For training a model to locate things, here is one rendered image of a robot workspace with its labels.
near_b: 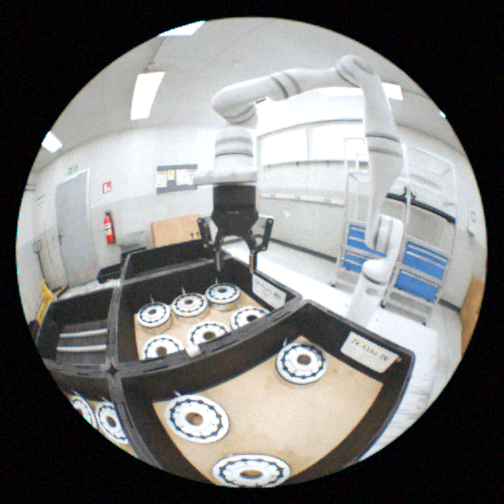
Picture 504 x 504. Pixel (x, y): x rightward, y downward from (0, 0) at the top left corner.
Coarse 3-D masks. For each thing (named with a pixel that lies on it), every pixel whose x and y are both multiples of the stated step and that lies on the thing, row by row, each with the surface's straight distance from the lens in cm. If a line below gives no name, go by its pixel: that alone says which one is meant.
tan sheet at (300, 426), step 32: (224, 384) 32; (256, 384) 32; (320, 384) 34; (352, 384) 36; (160, 416) 34; (256, 416) 30; (288, 416) 31; (320, 416) 32; (352, 416) 35; (192, 448) 32; (224, 448) 30; (256, 448) 30; (288, 448) 31; (320, 448) 32
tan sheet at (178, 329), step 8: (248, 296) 51; (240, 304) 48; (248, 304) 48; (256, 304) 48; (216, 312) 46; (224, 312) 45; (232, 312) 45; (136, 320) 51; (176, 320) 46; (208, 320) 44; (216, 320) 43; (224, 320) 43; (136, 328) 48; (176, 328) 43; (184, 328) 43; (136, 336) 46; (144, 336) 45; (152, 336) 44; (176, 336) 42; (184, 336) 41; (144, 344) 43; (184, 344) 39
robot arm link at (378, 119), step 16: (336, 64) 46; (352, 64) 41; (368, 64) 45; (352, 80) 43; (368, 80) 39; (368, 96) 37; (384, 96) 40; (368, 112) 36; (384, 112) 37; (368, 128) 36; (384, 128) 35
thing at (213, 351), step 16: (304, 304) 33; (320, 304) 34; (272, 320) 28; (336, 320) 32; (240, 336) 26; (368, 336) 31; (208, 352) 24; (400, 352) 33; (144, 368) 26; (160, 368) 26; (176, 368) 24; (400, 400) 28; (128, 416) 26; (144, 448) 24; (368, 448) 25; (160, 464) 24; (352, 464) 25
